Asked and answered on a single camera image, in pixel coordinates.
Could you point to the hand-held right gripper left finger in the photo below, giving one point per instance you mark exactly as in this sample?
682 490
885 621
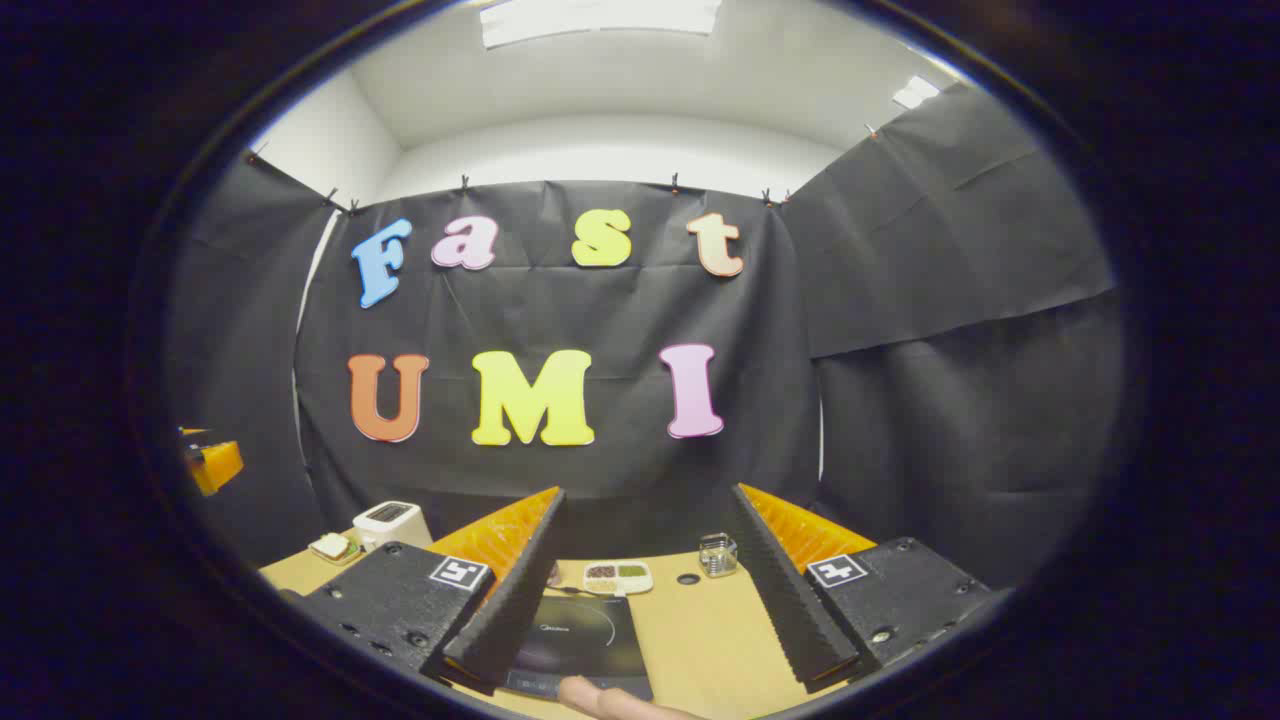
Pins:
510 610

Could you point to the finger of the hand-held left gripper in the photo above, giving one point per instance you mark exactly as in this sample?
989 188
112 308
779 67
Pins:
215 465
195 434

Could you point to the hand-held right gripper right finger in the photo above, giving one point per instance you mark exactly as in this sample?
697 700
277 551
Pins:
790 610

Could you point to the black induction cooktop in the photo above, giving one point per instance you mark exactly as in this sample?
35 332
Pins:
600 640

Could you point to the white divided bean dish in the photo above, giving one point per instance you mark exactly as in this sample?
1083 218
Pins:
618 577

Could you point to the toy sandwich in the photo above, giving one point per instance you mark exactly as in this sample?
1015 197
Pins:
330 545

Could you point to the white toaster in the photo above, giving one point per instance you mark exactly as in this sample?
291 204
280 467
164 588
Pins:
390 520

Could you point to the small green plate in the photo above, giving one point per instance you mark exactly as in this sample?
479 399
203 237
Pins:
352 552

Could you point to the black backdrop cloth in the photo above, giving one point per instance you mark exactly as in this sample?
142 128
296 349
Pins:
600 310

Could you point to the small ceiling light panel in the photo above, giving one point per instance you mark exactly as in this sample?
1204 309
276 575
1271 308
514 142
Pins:
915 92

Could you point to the large ceiling light panel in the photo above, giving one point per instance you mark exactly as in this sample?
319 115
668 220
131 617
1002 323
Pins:
600 20

